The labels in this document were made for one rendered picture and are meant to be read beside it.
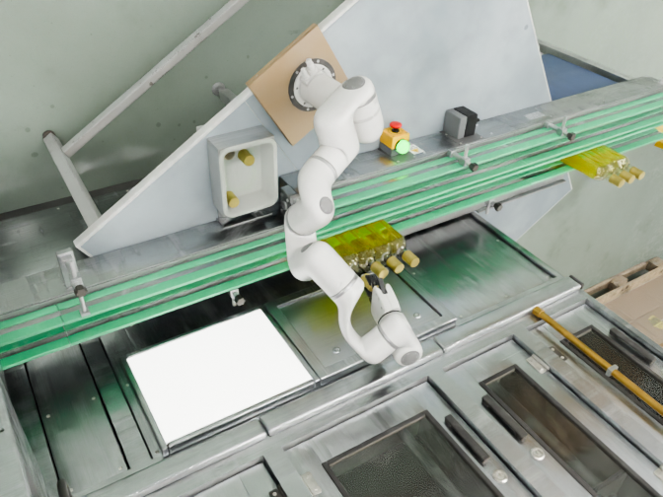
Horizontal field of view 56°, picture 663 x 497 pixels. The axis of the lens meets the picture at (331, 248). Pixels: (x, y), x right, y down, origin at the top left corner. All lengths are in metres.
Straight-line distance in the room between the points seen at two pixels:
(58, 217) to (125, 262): 0.69
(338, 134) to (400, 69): 0.60
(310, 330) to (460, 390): 0.45
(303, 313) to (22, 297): 0.75
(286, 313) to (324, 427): 0.40
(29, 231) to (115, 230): 0.63
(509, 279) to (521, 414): 0.55
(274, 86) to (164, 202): 0.45
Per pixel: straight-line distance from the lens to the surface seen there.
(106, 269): 1.80
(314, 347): 1.76
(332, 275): 1.45
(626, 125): 2.82
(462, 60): 2.22
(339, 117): 1.50
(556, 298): 2.08
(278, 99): 1.82
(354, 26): 1.90
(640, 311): 5.89
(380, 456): 1.61
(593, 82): 2.98
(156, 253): 1.82
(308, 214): 1.44
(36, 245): 2.34
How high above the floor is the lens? 2.25
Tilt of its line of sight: 42 degrees down
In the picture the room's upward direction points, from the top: 135 degrees clockwise
